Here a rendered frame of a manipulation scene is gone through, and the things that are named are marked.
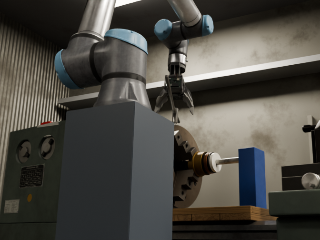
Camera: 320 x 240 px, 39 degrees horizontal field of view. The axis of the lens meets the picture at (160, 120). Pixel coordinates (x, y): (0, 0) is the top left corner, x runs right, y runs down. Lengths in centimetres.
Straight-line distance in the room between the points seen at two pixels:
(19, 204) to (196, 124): 325
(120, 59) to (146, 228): 42
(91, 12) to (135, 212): 62
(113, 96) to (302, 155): 352
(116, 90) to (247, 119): 367
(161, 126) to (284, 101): 359
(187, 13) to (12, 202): 103
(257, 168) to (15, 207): 98
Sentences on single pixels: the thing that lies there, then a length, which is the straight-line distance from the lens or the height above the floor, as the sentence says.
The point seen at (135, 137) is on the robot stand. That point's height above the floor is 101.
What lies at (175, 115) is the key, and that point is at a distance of 177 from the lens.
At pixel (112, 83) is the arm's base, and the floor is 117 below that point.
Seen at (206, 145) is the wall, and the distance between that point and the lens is 480.
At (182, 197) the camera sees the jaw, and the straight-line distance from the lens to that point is 161.
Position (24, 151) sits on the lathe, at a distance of 195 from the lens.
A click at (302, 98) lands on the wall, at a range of 462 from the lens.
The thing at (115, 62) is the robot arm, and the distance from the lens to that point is 114.
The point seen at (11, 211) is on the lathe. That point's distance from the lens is 194.
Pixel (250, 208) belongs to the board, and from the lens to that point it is 132.
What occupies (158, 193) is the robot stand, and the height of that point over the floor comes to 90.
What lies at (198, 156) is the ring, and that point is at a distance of 160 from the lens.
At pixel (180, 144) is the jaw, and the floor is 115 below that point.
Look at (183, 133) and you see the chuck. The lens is 173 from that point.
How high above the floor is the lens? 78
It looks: 16 degrees up
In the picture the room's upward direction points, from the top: 2 degrees clockwise
